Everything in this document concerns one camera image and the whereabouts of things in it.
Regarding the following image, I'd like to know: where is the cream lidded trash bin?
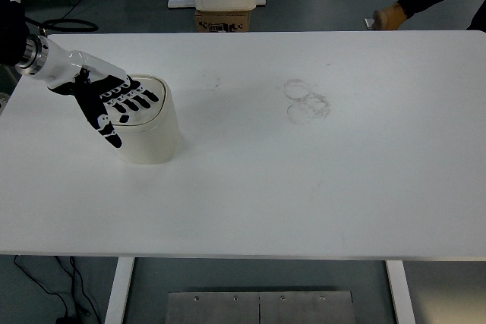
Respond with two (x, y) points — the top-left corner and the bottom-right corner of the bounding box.
(99, 73), (180, 165)

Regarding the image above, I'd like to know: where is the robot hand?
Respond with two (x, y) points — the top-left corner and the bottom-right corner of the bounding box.
(36, 39), (159, 149)

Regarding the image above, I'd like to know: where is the grey metal plate with screws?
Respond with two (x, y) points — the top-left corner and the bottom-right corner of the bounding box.
(166, 291), (356, 324)

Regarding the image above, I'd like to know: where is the printed cardboard box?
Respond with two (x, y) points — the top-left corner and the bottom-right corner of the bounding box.
(194, 8), (251, 33)

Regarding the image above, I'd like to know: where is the white floor stand bar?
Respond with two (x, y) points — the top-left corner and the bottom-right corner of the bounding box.
(168, 0), (268, 8)

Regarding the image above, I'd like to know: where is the white table leg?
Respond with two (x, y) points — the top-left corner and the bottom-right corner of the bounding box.
(385, 260), (417, 324)
(104, 257), (136, 324)

